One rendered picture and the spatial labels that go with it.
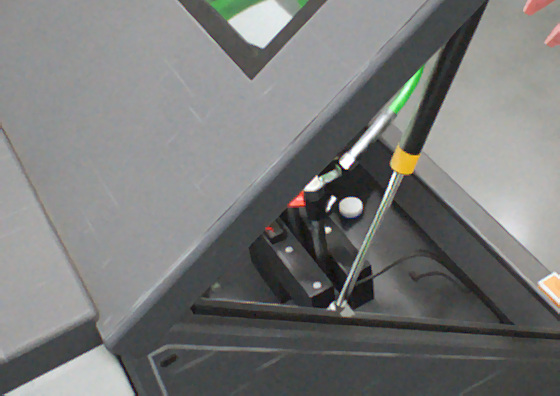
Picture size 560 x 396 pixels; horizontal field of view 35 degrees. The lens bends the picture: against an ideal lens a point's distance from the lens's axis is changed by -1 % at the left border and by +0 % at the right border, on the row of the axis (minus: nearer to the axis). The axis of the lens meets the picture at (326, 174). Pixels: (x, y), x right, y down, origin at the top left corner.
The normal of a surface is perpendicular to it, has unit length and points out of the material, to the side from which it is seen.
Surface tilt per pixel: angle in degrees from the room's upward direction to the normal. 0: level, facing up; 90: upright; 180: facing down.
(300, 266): 0
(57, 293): 0
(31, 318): 0
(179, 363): 90
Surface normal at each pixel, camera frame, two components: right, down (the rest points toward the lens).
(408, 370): 0.51, 0.57
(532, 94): -0.09, -0.70
